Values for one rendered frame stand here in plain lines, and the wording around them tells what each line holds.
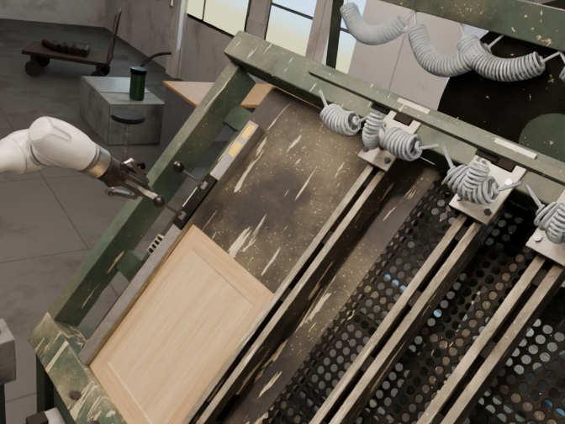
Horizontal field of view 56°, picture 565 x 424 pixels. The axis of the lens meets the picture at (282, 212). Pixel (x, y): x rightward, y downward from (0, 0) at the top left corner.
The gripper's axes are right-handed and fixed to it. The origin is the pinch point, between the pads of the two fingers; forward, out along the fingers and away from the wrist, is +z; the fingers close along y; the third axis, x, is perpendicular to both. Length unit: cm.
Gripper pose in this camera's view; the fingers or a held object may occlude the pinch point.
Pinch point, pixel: (150, 193)
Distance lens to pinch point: 170.5
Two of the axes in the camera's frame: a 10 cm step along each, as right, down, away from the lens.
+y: -5.9, 8.1, -0.2
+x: 6.4, 4.6, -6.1
